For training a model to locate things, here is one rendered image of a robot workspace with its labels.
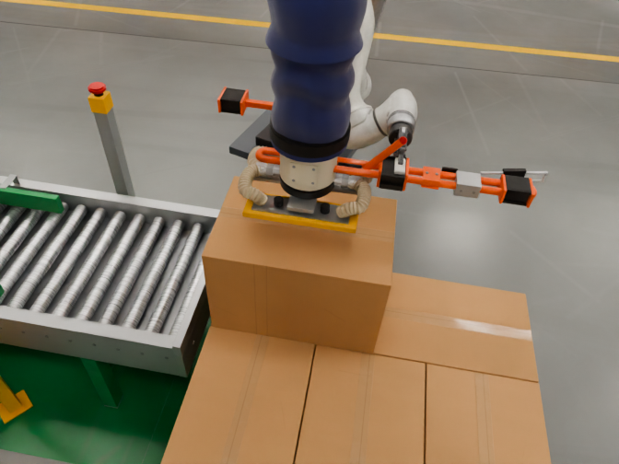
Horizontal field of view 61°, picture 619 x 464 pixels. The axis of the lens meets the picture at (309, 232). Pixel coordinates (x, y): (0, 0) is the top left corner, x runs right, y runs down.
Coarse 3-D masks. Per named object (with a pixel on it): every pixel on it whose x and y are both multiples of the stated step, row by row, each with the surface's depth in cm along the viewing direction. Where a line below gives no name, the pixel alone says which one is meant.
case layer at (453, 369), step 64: (384, 320) 199; (448, 320) 200; (512, 320) 202; (192, 384) 177; (256, 384) 178; (320, 384) 179; (384, 384) 180; (448, 384) 182; (512, 384) 183; (192, 448) 162; (256, 448) 163; (320, 448) 164; (384, 448) 165; (448, 448) 166; (512, 448) 167
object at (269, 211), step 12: (252, 204) 156; (264, 204) 156; (276, 204) 154; (324, 204) 153; (336, 204) 158; (252, 216) 154; (264, 216) 154; (276, 216) 153; (288, 216) 153; (300, 216) 153; (312, 216) 153; (324, 216) 153; (336, 216) 153; (348, 216) 154; (324, 228) 153; (336, 228) 152; (348, 228) 151
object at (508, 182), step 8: (504, 176) 149; (512, 176) 149; (504, 184) 147; (512, 184) 147; (520, 184) 147; (528, 184) 147; (504, 192) 145; (512, 192) 146; (520, 192) 145; (528, 192) 145; (504, 200) 148; (512, 200) 148; (520, 200) 148; (528, 200) 147
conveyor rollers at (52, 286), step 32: (0, 224) 222; (32, 224) 226; (64, 224) 225; (96, 224) 226; (160, 224) 228; (0, 256) 210; (32, 256) 214; (64, 256) 213; (96, 256) 213; (160, 256) 214; (192, 256) 218; (32, 288) 202; (96, 288) 201; (128, 288) 204; (192, 288) 204; (128, 320) 192; (160, 320) 194
